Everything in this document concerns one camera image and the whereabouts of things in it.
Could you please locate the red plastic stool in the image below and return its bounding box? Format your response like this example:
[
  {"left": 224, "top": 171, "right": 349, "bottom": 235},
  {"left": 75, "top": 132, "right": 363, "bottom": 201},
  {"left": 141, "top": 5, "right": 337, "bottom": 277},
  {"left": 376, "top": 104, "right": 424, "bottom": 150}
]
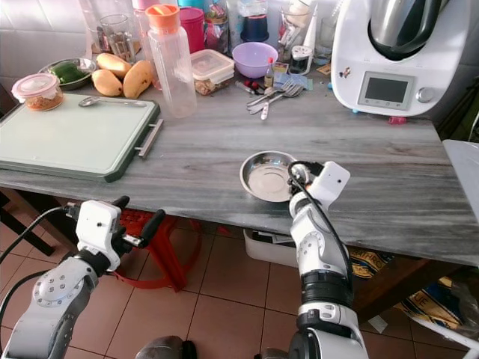
[{"left": 112, "top": 209, "right": 196, "bottom": 292}]

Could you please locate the white plastic bin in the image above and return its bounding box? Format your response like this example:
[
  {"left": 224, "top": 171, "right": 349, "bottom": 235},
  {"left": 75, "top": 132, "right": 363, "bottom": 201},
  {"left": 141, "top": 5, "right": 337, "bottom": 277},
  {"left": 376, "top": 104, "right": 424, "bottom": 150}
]
[{"left": 243, "top": 228, "right": 301, "bottom": 269}]

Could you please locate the green-rimmed white tray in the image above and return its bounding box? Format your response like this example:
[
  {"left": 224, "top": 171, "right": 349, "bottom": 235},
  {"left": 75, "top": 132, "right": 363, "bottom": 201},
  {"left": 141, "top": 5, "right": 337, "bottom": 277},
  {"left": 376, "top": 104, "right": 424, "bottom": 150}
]
[{"left": 0, "top": 95, "right": 162, "bottom": 183}]

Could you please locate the steel table knife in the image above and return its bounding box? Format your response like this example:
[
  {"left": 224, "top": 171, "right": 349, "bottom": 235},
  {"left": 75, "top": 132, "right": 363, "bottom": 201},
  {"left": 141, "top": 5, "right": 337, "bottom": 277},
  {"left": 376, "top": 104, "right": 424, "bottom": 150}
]
[{"left": 260, "top": 93, "right": 279, "bottom": 121}]

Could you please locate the steel fork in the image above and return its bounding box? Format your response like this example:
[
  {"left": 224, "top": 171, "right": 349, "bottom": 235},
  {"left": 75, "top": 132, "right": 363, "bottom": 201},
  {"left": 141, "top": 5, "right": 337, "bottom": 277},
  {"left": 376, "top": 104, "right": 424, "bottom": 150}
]
[
  {"left": 248, "top": 82, "right": 305, "bottom": 114},
  {"left": 245, "top": 88, "right": 291, "bottom": 110}
]

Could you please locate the steel spoon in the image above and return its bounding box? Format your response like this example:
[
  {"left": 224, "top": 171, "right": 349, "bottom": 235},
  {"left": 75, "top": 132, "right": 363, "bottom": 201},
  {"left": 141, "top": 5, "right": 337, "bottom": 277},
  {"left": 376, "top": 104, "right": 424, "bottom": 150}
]
[{"left": 79, "top": 95, "right": 147, "bottom": 109}]

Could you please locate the small dark sauce bottle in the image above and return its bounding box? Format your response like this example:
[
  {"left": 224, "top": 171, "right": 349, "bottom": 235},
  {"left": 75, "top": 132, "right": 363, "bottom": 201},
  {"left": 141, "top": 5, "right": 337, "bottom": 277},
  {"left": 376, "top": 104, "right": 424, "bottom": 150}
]
[{"left": 263, "top": 58, "right": 277, "bottom": 89}]

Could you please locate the robot left leg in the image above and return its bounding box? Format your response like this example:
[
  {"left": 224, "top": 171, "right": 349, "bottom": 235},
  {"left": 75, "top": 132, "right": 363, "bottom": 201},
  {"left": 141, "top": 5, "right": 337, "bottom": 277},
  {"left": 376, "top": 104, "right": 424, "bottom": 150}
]
[{"left": 136, "top": 336, "right": 200, "bottom": 359}]

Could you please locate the robot leg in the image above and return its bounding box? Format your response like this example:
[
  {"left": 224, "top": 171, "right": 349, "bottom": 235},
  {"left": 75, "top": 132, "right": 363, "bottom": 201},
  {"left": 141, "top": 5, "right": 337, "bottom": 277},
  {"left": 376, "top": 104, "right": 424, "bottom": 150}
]
[
  {"left": 254, "top": 347, "right": 297, "bottom": 359},
  {"left": 136, "top": 336, "right": 200, "bottom": 359}
]

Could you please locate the yellow mango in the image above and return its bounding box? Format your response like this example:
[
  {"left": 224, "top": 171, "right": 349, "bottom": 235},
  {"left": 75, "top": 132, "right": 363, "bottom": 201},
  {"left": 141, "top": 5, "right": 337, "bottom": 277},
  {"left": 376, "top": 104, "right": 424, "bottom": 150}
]
[
  {"left": 96, "top": 52, "right": 132, "bottom": 79},
  {"left": 122, "top": 60, "right": 155, "bottom": 100},
  {"left": 91, "top": 69, "right": 123, "bottom": 98}
]

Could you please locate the small white shaker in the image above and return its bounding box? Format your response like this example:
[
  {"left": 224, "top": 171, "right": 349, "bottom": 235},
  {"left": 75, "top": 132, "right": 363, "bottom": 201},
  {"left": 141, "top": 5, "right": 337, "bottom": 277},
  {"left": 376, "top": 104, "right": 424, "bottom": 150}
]
[{"left": 290, "top": 45, "right": 314, "bottom": 76}]

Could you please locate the purple plastic bowl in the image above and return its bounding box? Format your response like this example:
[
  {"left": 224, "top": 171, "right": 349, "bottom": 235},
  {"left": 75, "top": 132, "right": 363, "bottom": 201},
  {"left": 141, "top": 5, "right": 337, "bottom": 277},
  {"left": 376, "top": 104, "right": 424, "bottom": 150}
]
[{"left": 232, "top": 41, "right": 280, "bottom": 80}]

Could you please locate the steel fruit bowl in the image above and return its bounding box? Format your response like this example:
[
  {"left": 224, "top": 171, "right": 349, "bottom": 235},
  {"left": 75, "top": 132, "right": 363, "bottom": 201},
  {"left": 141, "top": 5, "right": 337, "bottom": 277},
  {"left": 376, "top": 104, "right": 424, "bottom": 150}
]
[{"left": 37, "top": 58, "right": 97, "bottom": 93}]

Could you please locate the pink-lidded plastic container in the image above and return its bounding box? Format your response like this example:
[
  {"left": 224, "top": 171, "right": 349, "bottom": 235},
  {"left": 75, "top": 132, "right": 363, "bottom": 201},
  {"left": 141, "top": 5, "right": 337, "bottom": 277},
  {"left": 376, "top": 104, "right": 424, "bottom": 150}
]
[{"left": 12, "top": 73, "right": 64, "bottom": 113}]

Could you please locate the green mango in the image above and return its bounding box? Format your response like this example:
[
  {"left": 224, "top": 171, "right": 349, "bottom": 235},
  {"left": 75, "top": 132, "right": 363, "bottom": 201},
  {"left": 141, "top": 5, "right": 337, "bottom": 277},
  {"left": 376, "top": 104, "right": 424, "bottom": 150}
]
[{"left": 49, "top": 63, "right": 90, "bottom": 85}]

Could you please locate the clear bottle orange cap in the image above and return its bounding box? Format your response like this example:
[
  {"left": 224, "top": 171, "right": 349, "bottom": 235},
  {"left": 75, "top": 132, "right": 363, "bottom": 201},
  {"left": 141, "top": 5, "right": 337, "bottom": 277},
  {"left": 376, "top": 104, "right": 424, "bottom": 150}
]
[{"left": 146, "top": 4, "right": 198, "bottom": 120}]

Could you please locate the clear white-lidded food box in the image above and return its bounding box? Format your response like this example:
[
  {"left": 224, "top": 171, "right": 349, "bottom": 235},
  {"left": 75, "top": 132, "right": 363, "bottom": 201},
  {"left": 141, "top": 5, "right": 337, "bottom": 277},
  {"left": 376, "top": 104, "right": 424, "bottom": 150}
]
[{"left": 191, "top": 49, "right": 235, "bottom": 96}]

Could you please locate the white kitchen machine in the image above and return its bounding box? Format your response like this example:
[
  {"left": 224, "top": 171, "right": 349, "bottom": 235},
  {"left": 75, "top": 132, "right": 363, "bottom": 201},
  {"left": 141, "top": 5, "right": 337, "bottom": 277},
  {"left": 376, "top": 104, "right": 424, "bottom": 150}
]
[{"left": 331, "top": 0, "right": 477, "bottom": 119}]

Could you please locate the pale grey board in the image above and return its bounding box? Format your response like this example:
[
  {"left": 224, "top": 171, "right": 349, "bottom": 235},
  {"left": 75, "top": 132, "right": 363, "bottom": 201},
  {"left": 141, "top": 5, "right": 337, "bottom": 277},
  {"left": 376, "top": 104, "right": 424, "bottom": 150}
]
[{"left": 442, "top": 138, "right": 479, "bottom": 203}]

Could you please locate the dark blue jar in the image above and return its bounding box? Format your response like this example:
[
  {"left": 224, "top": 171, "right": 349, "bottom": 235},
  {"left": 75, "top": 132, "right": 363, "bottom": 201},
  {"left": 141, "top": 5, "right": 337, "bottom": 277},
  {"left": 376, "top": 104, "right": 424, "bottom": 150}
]
[{"left": 239, "top": 0, "right": 271, "bottom": 43}]

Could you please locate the clear drinking glass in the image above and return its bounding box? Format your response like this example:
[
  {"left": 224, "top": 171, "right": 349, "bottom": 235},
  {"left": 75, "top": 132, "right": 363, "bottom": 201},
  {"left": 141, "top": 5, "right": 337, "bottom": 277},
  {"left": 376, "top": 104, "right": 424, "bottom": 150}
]
[{"left": 99, "top": 13, "right": 135, "bottom": 61}]

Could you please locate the patterned woven mat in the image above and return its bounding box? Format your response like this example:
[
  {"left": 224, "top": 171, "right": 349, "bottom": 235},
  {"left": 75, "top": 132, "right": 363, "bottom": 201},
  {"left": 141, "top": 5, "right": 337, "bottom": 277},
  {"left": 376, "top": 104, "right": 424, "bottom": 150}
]
[{"left": 348, "top": 247, "right": 479, "bottom": 331}]

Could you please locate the robot right leg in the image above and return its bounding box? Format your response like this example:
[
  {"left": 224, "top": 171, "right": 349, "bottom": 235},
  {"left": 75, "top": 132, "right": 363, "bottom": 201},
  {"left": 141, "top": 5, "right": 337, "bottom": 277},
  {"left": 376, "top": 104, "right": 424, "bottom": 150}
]
[{"left": 254, "top": 347, "right": 297, "bottom": 359}]

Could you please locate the red plastic cup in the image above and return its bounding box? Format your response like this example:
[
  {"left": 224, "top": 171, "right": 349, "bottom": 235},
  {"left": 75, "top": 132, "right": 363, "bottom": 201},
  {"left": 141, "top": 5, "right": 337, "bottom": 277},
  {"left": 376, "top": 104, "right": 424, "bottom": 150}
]
[{"left": 180, "top": 7, "right": 206, "bottom": 53}]

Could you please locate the pink-capped bottle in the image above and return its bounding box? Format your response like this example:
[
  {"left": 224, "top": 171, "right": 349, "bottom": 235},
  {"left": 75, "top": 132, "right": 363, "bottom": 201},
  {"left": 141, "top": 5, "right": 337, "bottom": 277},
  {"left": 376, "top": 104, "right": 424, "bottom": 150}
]
[{"left": 132, "top": 0, "right": 158, "bottom": 46}]

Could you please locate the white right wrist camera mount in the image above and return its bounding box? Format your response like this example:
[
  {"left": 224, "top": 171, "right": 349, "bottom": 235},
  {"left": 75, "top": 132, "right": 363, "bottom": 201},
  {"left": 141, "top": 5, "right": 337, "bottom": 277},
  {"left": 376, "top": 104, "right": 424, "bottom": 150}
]
[{"left": 312, "top": 161, "right": 352, "bottom": 209}]

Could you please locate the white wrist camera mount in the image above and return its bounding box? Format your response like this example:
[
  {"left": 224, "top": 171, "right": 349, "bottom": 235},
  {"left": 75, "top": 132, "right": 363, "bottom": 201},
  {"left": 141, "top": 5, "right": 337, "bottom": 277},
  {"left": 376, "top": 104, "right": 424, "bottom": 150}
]
[
  {"left": 312, "top": 161, "right": 352, "bottom": 209},
  {"left": 76, "top": 200, "right": 123, "bottom": 272}
]

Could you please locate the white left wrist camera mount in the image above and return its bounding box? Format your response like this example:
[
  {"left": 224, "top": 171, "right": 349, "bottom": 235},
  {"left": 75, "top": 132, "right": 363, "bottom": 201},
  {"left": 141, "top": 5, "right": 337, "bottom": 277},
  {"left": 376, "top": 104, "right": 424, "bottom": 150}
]
[{"left": 76, "top": 200, "right": 123, "bottom": 272}]

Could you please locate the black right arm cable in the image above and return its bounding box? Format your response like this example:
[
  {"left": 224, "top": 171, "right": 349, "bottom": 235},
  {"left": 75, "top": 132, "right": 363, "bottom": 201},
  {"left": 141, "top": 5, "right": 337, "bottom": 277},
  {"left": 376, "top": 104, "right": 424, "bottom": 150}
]
[{"left": 287, "top": 159, "right": 355, "bottom": 292}]

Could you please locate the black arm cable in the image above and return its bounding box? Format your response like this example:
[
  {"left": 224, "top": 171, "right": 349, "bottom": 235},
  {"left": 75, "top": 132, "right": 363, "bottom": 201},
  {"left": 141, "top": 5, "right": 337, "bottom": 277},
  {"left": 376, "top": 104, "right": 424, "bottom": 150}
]
[
  {"left": 0, "top": 207, "right": 73, "bottom": 264},
  {"left": 287, "top": 159, "right": 355, "bottom": 292},
  {"left": 0, "top": 270, "right": 47, "bottom": 316}
]

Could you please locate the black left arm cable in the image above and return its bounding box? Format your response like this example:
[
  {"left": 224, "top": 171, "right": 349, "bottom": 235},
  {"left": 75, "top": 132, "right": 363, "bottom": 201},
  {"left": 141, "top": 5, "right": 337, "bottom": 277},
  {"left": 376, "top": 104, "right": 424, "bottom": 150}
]
[
  {"left": 0, "top": 207, "right": 73, "bottom": 264},
  {"left": 0, "top": 270, "right": 47, "bottom": 316}
]

